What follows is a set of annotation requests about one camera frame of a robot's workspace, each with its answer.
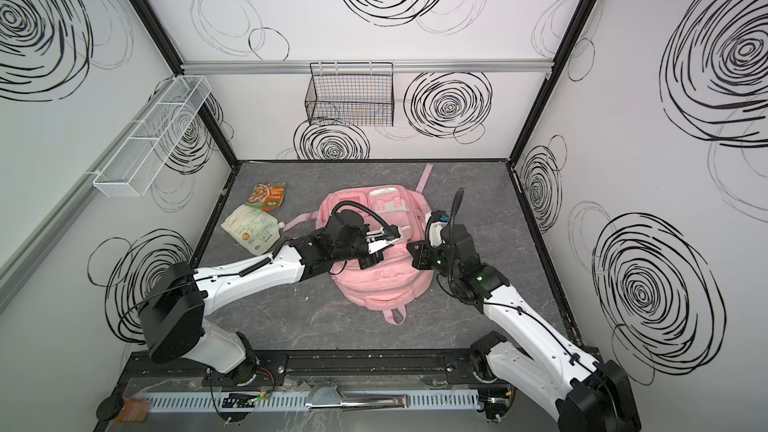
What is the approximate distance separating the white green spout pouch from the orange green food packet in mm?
29

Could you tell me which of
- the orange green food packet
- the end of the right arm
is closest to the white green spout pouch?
the orange green food packet

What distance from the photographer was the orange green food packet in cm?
107

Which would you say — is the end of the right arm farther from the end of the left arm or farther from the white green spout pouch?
the white green spout pouch

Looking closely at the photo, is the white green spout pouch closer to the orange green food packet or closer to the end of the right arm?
the orange green food packet

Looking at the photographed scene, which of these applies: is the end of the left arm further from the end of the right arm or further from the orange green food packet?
the orange green food packet

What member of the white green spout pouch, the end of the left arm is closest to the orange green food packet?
the white green spout pouch

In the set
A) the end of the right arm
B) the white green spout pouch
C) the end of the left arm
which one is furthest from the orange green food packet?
the end of the right arm

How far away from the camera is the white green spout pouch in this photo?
98 cm

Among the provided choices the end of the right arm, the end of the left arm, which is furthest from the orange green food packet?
the end of the right arm

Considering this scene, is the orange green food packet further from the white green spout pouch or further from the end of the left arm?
the end of the left arm

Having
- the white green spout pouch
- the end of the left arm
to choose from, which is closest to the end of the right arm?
the end of the left arm
